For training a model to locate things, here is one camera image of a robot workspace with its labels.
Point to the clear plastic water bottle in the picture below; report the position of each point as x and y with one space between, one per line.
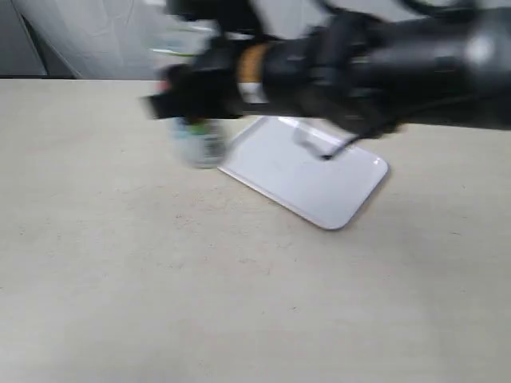
200 144

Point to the white rectangular plastic tray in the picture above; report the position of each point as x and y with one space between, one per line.
269 156

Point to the white backdrop curtain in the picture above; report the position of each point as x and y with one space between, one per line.
111 39

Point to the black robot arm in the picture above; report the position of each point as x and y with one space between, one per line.
448 66

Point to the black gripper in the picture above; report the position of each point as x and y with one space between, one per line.
204 88

